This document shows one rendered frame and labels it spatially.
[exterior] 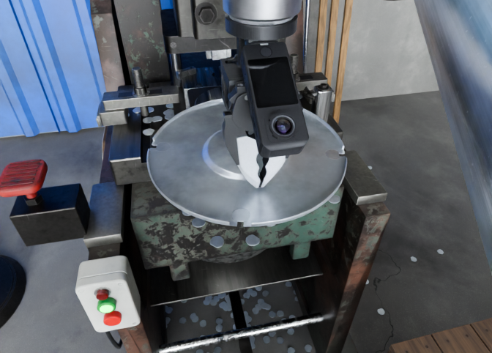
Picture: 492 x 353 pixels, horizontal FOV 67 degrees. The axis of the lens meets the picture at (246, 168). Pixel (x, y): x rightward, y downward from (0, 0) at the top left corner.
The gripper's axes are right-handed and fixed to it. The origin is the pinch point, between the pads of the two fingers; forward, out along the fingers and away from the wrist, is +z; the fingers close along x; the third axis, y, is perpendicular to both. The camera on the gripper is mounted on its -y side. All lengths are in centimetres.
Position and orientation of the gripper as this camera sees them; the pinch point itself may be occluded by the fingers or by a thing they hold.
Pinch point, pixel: (261, 182)
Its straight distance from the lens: 47.1
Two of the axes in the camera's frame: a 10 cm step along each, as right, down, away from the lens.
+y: -2.1, -6.2, 7.6
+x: -9.8, 1.3, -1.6
